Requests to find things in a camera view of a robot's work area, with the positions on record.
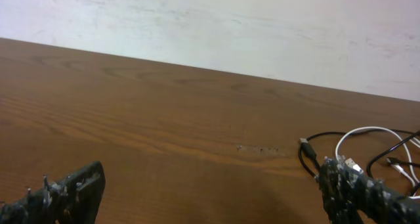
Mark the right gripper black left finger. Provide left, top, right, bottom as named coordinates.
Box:
left=1, top=161, right=106, bottom=224

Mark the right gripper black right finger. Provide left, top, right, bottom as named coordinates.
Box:
left=318, top=158, right=419, bottom=224

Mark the white USB cable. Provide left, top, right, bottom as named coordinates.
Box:
left=334, top=125, right=420, bottom=200

